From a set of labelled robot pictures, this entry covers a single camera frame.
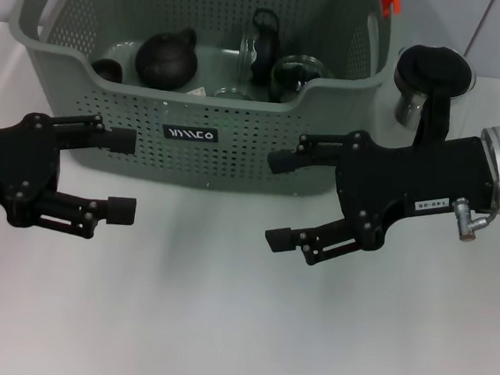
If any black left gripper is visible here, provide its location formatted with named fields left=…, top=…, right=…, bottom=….
left=0, top=105, right=146, bottom=244

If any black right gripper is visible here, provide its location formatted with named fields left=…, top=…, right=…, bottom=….
left=257, top=116, right=500, bottom=284

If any grey perforated storage bin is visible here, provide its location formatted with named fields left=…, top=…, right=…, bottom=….
left=0, top=0, right=405, bottom=208

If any dark clay teacup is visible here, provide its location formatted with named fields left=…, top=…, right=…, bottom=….
left=89, top=57, right=125, bottom=84

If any dark clay teapot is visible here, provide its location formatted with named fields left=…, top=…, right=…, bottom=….
left=132, top=22, right=204, bottom=94

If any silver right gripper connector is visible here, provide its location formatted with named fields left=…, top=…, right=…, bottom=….
left=450, top=197, right=493, bottom=244

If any glass pitcher black handle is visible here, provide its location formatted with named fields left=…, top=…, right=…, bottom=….
left=369, top=39, right=481, bottom=152

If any grey right gripper cable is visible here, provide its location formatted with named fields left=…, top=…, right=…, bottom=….
left=472, top=203, right=500, bottom=227

